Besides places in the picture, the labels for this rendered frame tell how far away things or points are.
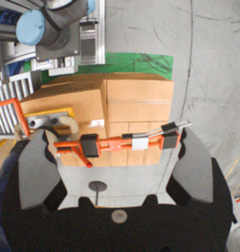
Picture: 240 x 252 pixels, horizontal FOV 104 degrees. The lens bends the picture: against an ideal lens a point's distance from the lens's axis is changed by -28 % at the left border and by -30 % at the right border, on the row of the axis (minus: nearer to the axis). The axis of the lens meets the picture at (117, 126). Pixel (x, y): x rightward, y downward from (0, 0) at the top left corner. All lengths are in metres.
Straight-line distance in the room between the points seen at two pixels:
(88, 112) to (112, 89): 0.43
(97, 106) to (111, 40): 1.06
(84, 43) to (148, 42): 0.74
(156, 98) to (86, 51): 0.84
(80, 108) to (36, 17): 0.54
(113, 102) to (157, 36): 1.03
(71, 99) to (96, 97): 0.15
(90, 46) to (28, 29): 1.06
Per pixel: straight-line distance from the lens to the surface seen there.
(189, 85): 1.98
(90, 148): 0.57
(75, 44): 0.62
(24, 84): 1.38
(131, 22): 1.71
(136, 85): 1.13
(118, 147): 0.56
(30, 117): 0.75
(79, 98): 0.74
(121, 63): 1.63
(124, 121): 1.23
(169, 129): 0.56
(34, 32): 0.44
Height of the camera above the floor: 1.63
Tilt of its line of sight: 60 degrees down
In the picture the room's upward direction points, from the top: 175 degrees clockwise
